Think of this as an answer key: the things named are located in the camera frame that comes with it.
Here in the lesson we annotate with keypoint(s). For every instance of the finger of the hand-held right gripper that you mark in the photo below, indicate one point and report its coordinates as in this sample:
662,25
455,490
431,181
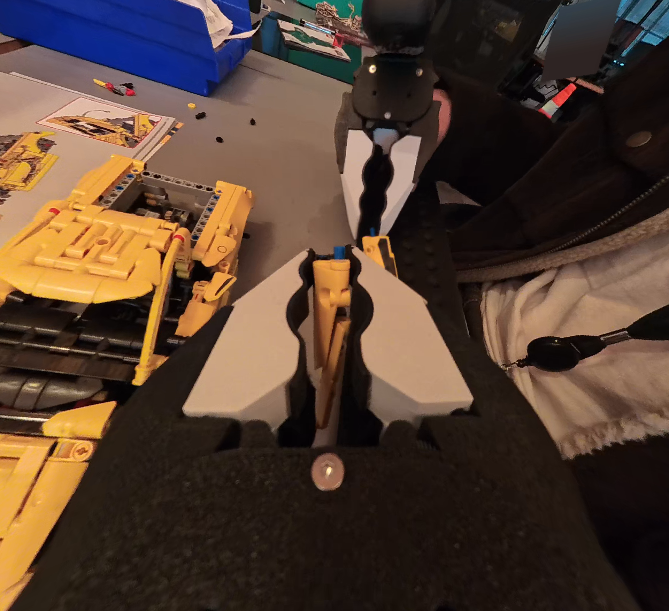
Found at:
405,172
354,172

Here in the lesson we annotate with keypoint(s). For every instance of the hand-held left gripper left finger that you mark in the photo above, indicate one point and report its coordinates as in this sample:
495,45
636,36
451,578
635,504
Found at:
245,365

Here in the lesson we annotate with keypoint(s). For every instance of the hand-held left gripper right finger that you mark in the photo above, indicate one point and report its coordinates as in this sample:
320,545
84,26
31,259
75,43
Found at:
418,360

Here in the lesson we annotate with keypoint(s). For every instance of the yellow brick panel assembly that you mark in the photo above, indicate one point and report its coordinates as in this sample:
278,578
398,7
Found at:
329,318

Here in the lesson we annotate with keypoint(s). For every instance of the yellow toy brick car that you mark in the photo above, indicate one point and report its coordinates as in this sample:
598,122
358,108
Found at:
94,245

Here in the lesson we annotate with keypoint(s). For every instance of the person's right forearm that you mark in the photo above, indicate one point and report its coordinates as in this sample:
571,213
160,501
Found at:
491,140

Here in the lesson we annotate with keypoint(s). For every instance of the person's right hand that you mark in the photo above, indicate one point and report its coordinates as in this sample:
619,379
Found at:
444,114

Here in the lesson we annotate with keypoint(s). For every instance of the black perforated panel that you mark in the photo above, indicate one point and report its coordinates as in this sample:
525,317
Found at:
423,255

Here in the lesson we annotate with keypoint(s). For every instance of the brown wooden model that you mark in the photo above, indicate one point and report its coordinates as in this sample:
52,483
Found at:
339,20

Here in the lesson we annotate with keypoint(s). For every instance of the flat printed box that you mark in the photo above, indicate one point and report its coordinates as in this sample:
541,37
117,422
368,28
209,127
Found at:
308,44

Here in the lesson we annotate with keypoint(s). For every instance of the dark green cutting mat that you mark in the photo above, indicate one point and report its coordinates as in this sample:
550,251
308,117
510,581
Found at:
272,46

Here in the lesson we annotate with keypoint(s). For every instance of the person's white shirt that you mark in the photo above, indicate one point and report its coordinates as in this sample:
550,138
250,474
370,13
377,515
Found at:
575,402

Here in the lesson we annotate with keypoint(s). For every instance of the orange traffic cone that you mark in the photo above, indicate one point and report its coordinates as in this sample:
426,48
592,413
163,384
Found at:
559,101

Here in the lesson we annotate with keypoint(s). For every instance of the small red yellow brick cluster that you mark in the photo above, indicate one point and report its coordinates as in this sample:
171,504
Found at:
117,88

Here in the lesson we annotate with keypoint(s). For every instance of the open instruction booklet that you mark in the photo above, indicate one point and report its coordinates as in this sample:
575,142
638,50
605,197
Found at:
104,125

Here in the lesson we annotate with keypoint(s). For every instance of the blue plastic bin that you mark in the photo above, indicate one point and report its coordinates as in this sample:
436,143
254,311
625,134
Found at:
104,20

